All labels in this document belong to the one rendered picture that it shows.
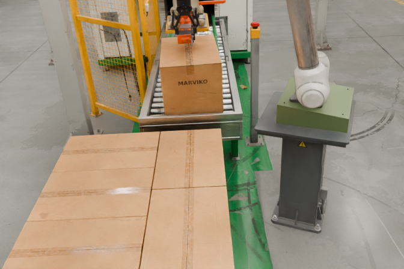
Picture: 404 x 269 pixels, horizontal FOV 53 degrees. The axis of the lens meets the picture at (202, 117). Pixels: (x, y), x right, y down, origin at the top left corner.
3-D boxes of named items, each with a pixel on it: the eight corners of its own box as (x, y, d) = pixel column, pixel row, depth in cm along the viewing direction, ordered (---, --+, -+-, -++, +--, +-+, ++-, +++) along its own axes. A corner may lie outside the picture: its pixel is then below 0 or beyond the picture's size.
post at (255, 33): (249, 139, 354) (249, 27, 305) (257, 139, 354) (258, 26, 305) (250, 143, 348) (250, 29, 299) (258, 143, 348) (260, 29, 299)
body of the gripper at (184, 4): (191, -5, 217) (192, 12, 222) (175, -4, 217) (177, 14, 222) (191, -1, 211) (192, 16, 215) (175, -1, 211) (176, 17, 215)
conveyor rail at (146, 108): (165, 37, 486) (163, 21, 476) (169, 37, 486) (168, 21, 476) (142, 142, 284) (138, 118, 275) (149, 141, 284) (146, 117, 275)
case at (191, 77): (166, 85, 330) (161, 38, 311) (215, 81, 331) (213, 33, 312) (165, 122, 278) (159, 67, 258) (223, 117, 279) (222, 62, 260)
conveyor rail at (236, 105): (219, 34, 484) (219, 18, 475) (223, 34, 484) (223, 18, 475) (235, 137, 283) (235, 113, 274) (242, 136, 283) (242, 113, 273)
